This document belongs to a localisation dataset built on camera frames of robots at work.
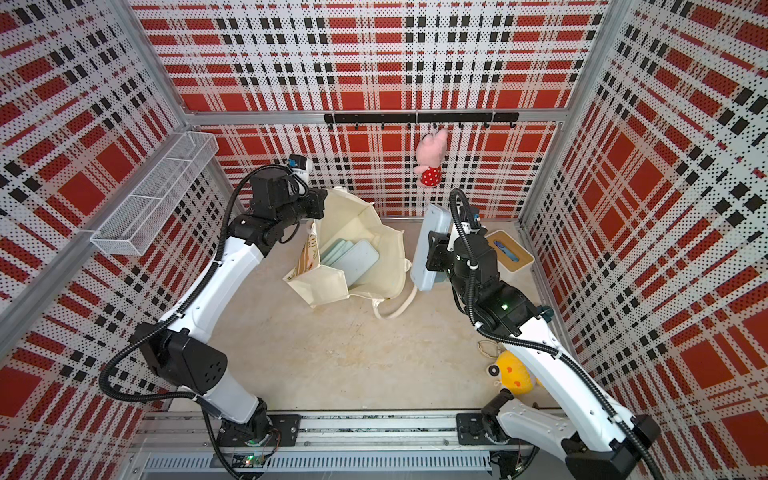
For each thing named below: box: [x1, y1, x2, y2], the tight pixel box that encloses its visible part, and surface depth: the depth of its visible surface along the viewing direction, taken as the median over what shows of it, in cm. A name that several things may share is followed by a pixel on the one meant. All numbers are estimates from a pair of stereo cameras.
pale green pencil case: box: [320, 238, 380, 289], surface depth 100 cm
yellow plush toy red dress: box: [497, 351, 533, 395], surface depth 77 cm
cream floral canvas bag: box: [282, 188, 417, 320], surface depth 84 cm
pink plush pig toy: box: [414, 129, 448, 187], surface depth 95 cm
